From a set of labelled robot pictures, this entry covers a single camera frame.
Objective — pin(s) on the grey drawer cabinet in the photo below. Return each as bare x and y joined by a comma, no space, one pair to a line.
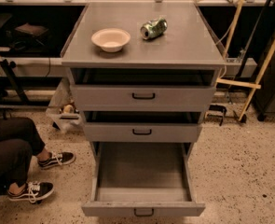
186,44

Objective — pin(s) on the black metal stand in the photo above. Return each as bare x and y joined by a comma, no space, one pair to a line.
12,78

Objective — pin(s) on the grey bottom drawer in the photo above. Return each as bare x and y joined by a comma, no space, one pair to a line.
142,180

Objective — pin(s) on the seated person's dark trousers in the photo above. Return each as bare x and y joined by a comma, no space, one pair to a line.
19,141

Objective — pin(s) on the grey middle drawer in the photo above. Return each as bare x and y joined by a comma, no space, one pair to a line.
138,126

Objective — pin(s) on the crushed green soda can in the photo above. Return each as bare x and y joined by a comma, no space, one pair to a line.
153,29

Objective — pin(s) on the black white near sneaker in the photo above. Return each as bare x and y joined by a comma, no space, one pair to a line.
34,192

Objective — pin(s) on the grey drawer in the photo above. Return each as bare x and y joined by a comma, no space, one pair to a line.
120,89
138,126
142,180

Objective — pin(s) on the white paper bowl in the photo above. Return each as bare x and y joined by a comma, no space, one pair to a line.
111,39

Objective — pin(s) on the clear plastic bin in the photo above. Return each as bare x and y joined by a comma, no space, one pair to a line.
62,109

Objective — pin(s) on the black white sneaker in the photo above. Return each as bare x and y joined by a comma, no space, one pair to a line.
58,159
34,192

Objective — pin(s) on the black white far sneaker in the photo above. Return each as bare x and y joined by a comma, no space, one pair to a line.
58,159

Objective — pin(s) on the grey top drawer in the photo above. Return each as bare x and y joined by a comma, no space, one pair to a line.
120,89

